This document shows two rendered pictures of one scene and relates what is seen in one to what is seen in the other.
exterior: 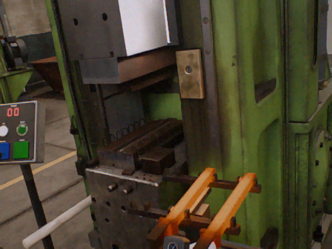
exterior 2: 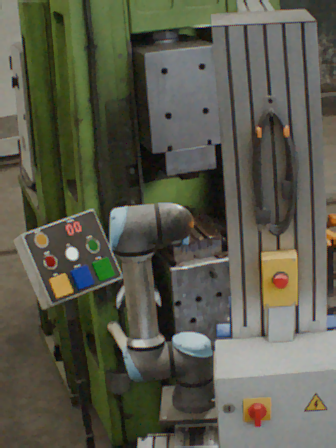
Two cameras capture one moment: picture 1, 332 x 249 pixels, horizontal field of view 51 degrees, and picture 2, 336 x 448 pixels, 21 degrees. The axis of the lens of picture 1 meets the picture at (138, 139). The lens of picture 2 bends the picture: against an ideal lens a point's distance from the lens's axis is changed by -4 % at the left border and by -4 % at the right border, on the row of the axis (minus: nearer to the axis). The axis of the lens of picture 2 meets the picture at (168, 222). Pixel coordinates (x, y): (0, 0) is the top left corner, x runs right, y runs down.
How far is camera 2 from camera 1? 3.20 m
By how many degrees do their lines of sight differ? 52
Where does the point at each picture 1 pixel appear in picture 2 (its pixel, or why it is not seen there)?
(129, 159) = (216, 243)
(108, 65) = (204, 152)
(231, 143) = not seen: hidden behind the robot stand
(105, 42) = (203, 132)
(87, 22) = (184, 115)
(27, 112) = (89, 224)
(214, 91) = not seen: hidden behind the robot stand
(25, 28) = not seen: outside the picture
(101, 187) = (192, 282)
